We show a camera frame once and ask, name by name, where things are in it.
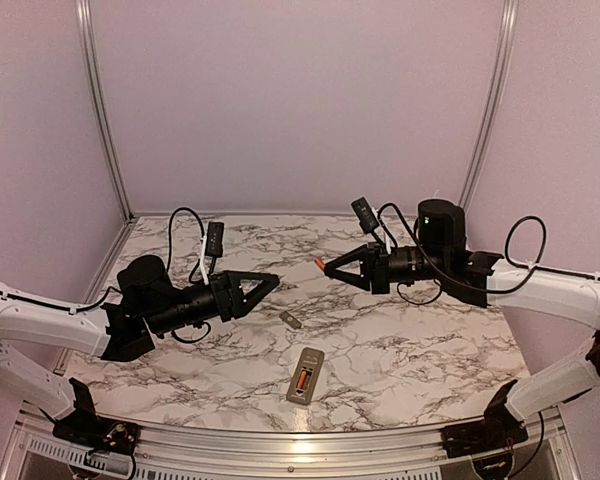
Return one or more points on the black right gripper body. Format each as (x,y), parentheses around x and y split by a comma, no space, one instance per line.
(381,280)

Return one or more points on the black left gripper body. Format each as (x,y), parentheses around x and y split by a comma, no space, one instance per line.
(225,309)

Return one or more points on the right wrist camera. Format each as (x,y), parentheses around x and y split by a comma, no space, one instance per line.
(367,218)

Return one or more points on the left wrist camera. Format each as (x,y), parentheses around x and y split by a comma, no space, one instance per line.
(212,249)

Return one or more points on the left aluminium frame post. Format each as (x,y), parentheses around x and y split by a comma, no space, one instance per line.
(87,36)

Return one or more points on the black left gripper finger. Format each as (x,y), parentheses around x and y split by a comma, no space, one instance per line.
(244,302)
(252,283)

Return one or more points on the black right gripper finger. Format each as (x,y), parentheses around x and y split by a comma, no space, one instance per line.
(356,280)
(350,263)

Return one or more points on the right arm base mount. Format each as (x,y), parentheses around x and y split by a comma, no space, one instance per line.
(480,435)

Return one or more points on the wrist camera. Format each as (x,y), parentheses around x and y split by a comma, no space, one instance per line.
(367,218)
(212,249)

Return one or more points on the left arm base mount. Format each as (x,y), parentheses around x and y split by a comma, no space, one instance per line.
(85,427)

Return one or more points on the right aluminium frame post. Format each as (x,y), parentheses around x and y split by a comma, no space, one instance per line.
(497,85)

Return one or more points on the aluminium frame post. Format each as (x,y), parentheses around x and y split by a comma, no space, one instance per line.
(497,85)
(87,36)

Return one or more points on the grey battery compartment cover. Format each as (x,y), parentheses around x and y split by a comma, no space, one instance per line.
(290,320)

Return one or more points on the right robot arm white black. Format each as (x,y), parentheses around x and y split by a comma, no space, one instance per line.
(484,279)

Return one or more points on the grey white remote control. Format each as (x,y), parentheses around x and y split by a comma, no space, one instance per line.
(313,360)

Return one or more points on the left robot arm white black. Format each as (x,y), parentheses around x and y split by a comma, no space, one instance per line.
(150,306)

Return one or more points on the front aluminium rail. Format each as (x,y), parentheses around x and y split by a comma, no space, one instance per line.
(170,452)

